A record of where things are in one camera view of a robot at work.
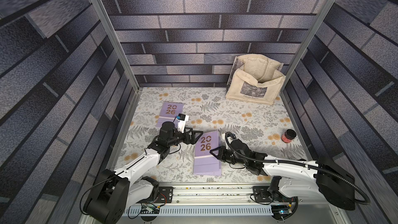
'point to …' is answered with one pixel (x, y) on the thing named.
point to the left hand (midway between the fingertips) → (197, 130)
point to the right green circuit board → (281, 209)
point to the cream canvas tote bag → (259, 79)
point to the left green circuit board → (148, 208)
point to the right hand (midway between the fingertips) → (208, 152)
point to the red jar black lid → (288, 136)
